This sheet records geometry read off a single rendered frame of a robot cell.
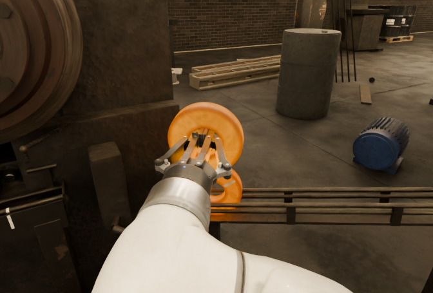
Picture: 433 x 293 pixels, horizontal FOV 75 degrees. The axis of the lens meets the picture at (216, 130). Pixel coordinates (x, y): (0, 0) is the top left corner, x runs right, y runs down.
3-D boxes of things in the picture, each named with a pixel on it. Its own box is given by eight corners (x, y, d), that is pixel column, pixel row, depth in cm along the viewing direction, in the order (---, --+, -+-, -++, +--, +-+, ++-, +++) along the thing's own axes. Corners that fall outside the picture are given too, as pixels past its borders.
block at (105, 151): (100, 210, 90) (85, 143, 80) (125, 203, 93) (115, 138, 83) (104, 233, 81) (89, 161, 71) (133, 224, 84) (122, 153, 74)
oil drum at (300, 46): (265, 106, 342) (271, 28, 304) (302, 99, 367) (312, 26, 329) (299, 123, 294) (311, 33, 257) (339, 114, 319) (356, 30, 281)
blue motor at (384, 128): (345, 167, 217) (354, 126, 203) (368, 142, 256) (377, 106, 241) (390, 183, 198) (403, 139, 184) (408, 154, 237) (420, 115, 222)
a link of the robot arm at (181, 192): (208, 260, 36) (214, 225, 41) (206, 205, 32) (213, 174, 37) (140, 252, 37) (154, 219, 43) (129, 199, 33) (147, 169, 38)
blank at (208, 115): (165, 102, 58) (160, 109, 55) (241, 98, 55) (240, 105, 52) (178, 166, 65) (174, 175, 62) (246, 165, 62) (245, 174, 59)
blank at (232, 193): (208, 216, 82) (207, 224, 79) (174, 178, 78) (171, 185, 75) (253, 192, 77) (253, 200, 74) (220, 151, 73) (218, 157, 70)
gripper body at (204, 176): (155, 217, 42) (172, 179, 50) (212, 222, 41) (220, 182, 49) (149, 176, 38) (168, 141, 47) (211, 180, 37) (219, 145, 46)
